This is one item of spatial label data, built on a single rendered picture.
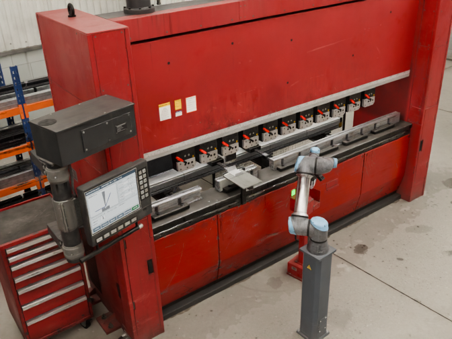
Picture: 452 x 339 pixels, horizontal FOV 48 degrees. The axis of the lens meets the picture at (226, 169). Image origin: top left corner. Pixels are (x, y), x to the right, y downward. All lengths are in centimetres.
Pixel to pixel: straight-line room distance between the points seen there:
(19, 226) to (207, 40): 180
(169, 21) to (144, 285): 181
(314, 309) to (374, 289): 88
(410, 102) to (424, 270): 165
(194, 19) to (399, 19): 220
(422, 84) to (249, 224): 222
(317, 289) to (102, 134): 185
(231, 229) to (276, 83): 120
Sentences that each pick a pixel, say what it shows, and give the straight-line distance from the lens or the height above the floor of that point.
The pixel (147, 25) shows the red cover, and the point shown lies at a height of 225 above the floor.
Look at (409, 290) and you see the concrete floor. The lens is 462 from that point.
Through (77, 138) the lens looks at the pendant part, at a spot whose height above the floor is 187.
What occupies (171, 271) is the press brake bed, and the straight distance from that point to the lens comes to 397.
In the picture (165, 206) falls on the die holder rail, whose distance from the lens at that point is 379.
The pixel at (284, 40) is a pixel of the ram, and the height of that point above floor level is 196.
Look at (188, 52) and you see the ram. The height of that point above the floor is 202.
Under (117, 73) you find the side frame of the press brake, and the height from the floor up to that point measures 205.
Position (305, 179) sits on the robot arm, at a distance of 350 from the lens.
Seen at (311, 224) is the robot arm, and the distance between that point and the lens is 346.
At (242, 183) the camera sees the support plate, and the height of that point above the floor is 100.
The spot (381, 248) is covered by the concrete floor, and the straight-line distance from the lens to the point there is 502.
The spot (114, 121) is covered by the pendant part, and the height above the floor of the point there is 189.
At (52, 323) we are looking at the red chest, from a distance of 408.
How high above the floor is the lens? 289
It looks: 27 degrees down
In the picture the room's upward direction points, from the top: 2 degrees counter-clockwise
